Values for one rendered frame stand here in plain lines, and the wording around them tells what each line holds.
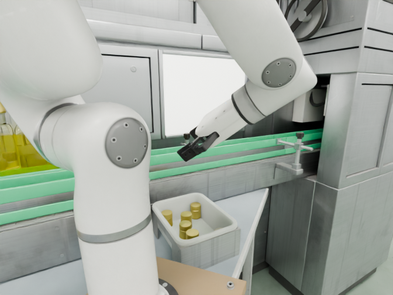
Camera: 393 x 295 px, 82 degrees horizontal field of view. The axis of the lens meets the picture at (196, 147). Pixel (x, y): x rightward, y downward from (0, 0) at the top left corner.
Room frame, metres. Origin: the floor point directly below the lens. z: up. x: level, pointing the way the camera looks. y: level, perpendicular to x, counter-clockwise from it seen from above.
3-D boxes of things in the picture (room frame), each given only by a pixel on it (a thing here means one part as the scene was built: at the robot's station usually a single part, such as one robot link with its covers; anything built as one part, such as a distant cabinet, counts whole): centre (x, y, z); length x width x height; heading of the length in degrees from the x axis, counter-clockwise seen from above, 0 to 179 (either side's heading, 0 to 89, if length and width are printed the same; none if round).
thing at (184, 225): (0.56, 0.03, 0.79); 0.04 x 0.04 x 0.04
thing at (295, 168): (0.91, -0.40, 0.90); 0.17 x 0.05 x 0.22; 29
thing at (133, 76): (0.90, 0.16, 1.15); 0.90 x 0.03 x 0.34; 119
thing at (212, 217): (0.57, 0.01, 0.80); 0.22 x 0.17 x 0.09; 29
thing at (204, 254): (0.60, 0.03, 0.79); 0.27 x 0.17 x 0.08; 29
